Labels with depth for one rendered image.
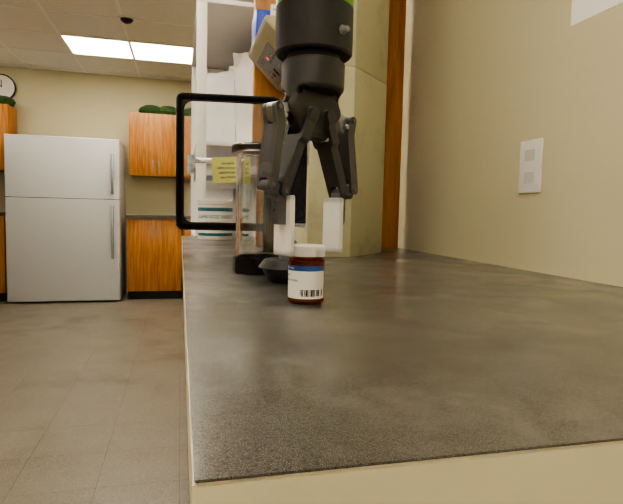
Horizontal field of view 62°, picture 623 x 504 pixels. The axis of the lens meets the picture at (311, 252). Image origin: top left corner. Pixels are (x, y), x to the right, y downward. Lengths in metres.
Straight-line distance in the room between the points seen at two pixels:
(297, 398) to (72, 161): 5.99
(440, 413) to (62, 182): 6.04
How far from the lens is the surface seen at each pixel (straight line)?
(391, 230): 1.76
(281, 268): 0.79
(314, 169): 1.29
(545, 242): 1.19
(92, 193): 6.20
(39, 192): 6.30
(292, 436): 0.27
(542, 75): 1.25
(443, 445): 0.27
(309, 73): 0.62
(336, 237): 0.66
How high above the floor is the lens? 1.05
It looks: 4 degrees down
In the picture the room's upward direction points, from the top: 1 degrees clockwise
